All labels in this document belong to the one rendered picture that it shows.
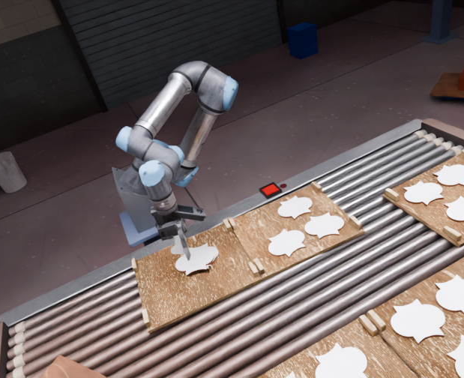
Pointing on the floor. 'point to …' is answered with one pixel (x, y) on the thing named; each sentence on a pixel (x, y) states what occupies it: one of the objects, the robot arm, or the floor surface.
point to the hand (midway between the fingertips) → (189, 245)
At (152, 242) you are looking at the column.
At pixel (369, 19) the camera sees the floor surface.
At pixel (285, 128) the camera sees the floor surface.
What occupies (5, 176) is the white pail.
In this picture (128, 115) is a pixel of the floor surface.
